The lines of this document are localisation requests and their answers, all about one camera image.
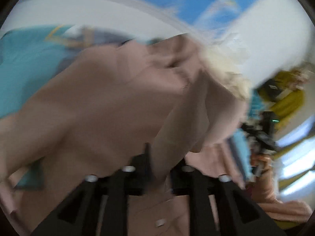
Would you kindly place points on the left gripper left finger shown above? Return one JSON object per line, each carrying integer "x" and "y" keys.
{"x": 99, "y": 205}

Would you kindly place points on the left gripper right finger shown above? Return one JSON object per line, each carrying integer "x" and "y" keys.
{"x": 218, "y": 206}

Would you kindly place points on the person right hand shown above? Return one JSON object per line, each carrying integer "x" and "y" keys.
{"x": 260, "y": 163}

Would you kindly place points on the cream garment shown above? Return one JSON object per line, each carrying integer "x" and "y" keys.
{"x": 226, "y": 71}

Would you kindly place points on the black small handbag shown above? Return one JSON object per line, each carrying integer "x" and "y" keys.
{"x": 271, "y": 89}

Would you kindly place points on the blue perforated plastic basket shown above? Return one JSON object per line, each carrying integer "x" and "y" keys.
{"x": 256, "y": 106}

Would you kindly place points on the teal grey bed sheet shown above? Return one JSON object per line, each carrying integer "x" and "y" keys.
{"x": 27, "y": 63}

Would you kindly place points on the yellow-green hanging clothes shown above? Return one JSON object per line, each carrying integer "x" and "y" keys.
{"x": 292, "y": 82}

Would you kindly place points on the pink jacket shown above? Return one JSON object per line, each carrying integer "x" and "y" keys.
{"x": 204, "y": 115}

